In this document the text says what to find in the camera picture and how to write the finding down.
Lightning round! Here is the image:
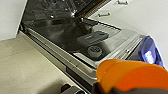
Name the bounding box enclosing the small yellow puck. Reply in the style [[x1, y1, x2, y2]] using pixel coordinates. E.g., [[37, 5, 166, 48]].
[[95, 59, 168, 94]]

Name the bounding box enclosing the white drawer steel handle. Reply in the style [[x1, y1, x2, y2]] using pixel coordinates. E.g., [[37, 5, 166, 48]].
[[111, 0, 134, 8], [90, 8, 116, 22]]

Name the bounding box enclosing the stainless steel dishwasher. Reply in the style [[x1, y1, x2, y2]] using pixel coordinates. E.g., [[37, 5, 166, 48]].
[[18, 0, 148, 94]]

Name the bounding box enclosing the white double-door base cabinet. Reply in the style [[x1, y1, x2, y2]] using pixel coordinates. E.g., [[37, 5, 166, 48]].
[[0, 0, 28, 43]]

